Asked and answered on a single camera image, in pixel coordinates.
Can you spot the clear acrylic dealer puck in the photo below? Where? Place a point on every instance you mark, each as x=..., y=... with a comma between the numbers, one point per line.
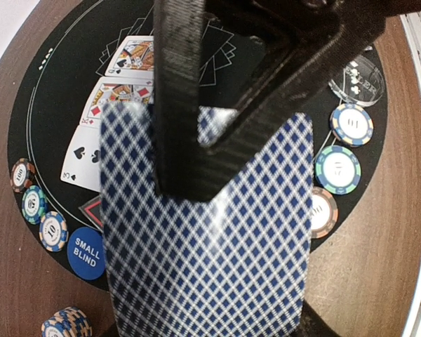
x=361, y=82

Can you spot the green-white single poker chip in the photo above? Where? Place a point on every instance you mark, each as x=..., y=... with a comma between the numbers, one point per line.
x=34, y=205

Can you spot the blue-backed playing card deck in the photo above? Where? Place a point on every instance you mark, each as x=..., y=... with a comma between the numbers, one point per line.
x=233, y=266

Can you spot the black round poker mat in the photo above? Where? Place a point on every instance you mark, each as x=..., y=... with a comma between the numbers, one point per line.
x=65, y=69

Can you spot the face-up three of spades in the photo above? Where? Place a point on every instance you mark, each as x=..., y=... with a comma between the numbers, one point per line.
x=81, y=166

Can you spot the face-up queen of spades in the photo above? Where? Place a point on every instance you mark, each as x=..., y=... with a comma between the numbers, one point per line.
x=134, y=58

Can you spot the single blue-white poker chip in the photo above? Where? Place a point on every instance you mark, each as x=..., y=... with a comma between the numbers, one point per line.
x=53, y=232

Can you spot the face-up red card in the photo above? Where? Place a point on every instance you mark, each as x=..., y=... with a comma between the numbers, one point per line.
x=114, y=89

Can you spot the blue round blind button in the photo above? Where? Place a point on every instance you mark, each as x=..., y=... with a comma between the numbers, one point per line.
x=85, y=253

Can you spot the red triangular button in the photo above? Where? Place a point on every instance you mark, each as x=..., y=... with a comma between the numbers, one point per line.
x=91, y=210

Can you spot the red-white single poker chip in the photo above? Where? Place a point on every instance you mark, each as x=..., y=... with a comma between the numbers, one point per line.
x=22, y=175

